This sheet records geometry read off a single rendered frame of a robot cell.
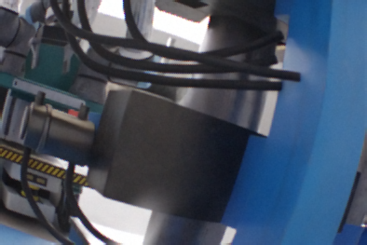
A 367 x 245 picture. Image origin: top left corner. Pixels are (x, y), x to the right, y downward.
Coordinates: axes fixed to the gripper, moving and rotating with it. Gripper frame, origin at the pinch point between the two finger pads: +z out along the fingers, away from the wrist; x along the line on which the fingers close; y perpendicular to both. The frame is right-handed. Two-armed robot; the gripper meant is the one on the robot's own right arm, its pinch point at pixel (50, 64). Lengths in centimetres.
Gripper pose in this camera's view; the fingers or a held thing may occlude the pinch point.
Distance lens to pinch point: 138.5
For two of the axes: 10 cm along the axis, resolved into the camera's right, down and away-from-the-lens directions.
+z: 0.9, 9.6, -2.6
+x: -7.1, -1.2, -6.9
